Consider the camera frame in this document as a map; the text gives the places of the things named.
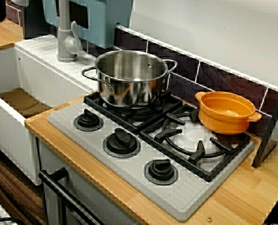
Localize white toy sink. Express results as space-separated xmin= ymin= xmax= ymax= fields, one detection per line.
xmin=0 ymin=34 xmax=99 ymax=187

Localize black flat panel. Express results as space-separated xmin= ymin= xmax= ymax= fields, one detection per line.
xmin=251 ymin=78 xmax=278 ymax=169

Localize grey toy stove plate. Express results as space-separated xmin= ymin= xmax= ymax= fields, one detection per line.
xmin=46 ymin=98 xmax=256 ymax=222

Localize black burner grate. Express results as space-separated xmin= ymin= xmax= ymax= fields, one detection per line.
xmin=83 ymin=90 xmax=184 ymax=135
xmin=138 ymin=104 xmax=252 ymax=183

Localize teal box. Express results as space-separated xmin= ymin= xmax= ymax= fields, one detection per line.
xmin=42 ymin=0 xmax=135 ymax=49

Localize thin black cable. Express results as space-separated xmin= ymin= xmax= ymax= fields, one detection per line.
xmin=0 ymin=217 xmax=20 ymax=225

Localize dark appliance block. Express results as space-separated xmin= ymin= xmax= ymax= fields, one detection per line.
xmin=23 ymin=6 xmax=52 ymax=39

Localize wooden kitchen counter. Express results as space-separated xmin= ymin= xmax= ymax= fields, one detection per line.
xmin=24 ymin=90 xmax=278 ymax=225

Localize black oven door handle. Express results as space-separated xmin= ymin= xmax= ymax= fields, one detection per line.
xmin=38 ymin=167 xmax=104 ymax=225

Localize white toy oven front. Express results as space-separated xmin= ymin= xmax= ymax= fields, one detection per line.
xmin=37 ymin=140 xmax=139 ymax=225

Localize stainless steel pot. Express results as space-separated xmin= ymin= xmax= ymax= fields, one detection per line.
xmin=82 ymin=50 xmax=178 ymax=109

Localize grey toy faucet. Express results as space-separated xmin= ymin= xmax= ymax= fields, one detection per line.
xmin=56 ymin=0 xmax=83 ymax=63

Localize black stove knob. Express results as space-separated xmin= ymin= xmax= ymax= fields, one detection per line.
xmin=73 ymin=109 xmax=104 ymax=131
xmin=143 ymin=159 xmax=179 ymax=186
xmin=103 ymin=127 xmax=141 ymax=159

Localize white burner disc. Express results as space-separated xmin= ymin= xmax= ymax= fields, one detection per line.
xmin=173 ymin=120 xmax=235 ymax=157

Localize orange plastic pot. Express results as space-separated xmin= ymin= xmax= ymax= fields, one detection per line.
xmin=195 ymin=91 xmax=263 ymax=135

